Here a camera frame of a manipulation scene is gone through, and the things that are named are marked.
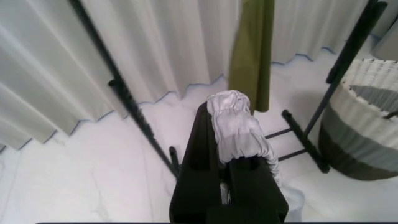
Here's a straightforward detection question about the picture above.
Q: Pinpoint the white laundry basket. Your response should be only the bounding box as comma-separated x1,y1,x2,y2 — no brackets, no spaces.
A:
318,58,398,182

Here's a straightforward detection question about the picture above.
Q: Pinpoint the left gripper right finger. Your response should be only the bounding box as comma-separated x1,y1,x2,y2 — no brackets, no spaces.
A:
228,155,289,223

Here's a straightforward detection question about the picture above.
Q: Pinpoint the black clothes rack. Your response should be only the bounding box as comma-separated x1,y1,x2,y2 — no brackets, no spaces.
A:
68,0,388,180

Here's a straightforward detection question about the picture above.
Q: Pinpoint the green long-sleeved shirt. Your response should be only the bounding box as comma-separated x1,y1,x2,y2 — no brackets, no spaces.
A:
228,0,276,114

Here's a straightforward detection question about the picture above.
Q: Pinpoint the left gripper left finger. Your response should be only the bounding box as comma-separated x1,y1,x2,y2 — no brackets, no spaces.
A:
169,101,223,223

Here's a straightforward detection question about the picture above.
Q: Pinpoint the white curtain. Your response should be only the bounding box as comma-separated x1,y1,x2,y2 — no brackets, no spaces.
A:
0,0,398,154

